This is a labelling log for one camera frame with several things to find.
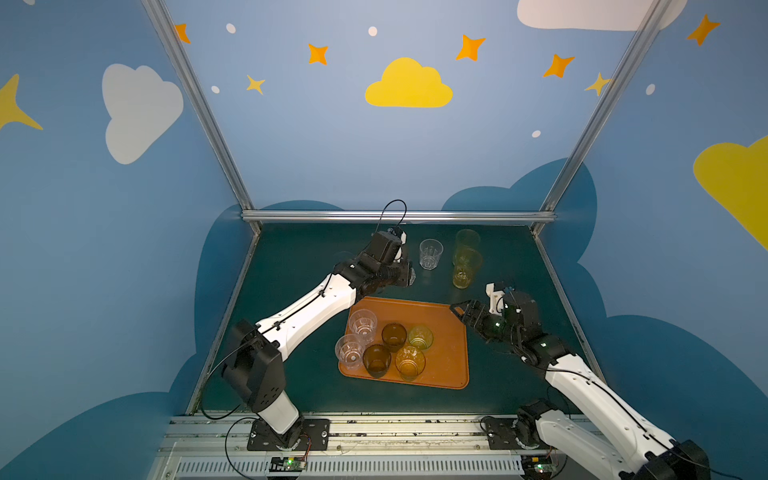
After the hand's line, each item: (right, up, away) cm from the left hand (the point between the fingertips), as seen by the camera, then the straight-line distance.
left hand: (413, 268), depth 81 cm
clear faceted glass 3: (-18, -25, +6) cm, 32 cm away
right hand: (+13, -11, -1) cm, 17 cm away
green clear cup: (+3, -21, +8) cm, 23 cm away
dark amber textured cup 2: (-5, -21, +7) cm, 23 cm away
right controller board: (+29, -48, -10) cm, 57 cm away
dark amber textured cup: (-10, -26, +3) cm, 28 cm away
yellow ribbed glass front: (+21, 0, +23) cm, 32 cm away
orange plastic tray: (+11, -28, +6) cm, 30 cm away
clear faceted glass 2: (-14, -17, +10) cm, 24 cm away
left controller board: (-31, -47, -10) cm, 57 cm away
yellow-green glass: (+22, +9, +21) cm, 32 cm away
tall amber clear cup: (0, -28, +5) cm, 29 cm away
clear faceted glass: (+9, +5, +30) cm, 31 cm away
